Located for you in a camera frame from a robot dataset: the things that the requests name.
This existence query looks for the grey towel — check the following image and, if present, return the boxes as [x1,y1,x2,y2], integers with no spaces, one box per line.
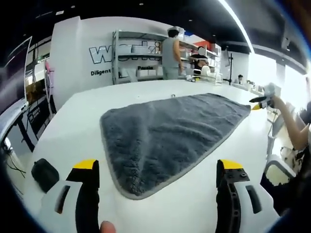
[99,92,252,200]

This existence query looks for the person's left hand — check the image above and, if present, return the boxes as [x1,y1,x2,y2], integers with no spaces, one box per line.
[99,220,117,233]

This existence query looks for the black pouch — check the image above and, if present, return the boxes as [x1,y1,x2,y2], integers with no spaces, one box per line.
[31,158,60,194]

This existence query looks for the white office chair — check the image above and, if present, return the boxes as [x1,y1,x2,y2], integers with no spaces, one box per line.
[261,154,298,187]
[266,113,285,160]

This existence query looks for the black tripod stand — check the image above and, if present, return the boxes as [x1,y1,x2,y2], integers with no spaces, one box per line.
[223,53,235,84]

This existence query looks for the white dish rack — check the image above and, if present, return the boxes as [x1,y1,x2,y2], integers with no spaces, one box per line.
[200,65,223,85]

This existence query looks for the person's patterned clothing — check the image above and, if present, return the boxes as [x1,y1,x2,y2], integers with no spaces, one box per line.
[279,135,311,216]

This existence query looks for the ceiling light strip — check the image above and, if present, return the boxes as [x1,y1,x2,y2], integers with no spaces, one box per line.
[218,0,255,53]

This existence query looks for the cardboard boxes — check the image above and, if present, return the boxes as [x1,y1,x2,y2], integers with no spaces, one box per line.
[26,83,47,100]

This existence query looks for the pink hanging item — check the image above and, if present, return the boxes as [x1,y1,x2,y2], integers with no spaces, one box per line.
[45,60,55,81]

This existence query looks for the large dark screen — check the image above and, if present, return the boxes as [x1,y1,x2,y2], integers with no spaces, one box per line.
[0,36,33,115]

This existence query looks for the metal shelf rack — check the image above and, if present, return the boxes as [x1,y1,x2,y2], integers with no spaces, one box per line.
[112,29,222,85]

